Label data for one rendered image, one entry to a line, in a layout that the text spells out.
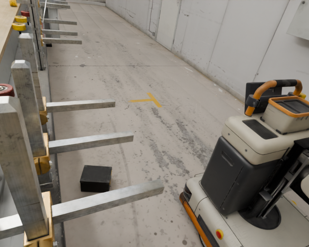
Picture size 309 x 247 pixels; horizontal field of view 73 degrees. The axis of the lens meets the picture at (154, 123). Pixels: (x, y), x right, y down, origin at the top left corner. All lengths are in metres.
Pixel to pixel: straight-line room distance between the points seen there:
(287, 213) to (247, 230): 0.33
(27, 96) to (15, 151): 0.26
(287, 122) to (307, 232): 0.72
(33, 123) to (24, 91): 0.09
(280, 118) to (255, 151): 0.21
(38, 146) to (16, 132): 0.35
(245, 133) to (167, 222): 0.83
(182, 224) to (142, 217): 0.27
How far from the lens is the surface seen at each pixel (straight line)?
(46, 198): 0.56
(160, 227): 1.51
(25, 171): 0.37
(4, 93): 0.89
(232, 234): 1.30
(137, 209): 1.55
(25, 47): 0.79
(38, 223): 0.48
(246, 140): 1.02
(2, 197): 0.91
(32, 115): 0.60
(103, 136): 0.75
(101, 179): 1.54
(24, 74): 0.55
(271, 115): 1.13
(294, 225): 1.55
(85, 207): 0.55
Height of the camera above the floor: 1.30
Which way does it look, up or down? 34 degrees down
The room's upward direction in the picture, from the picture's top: 11 degrees clockwise
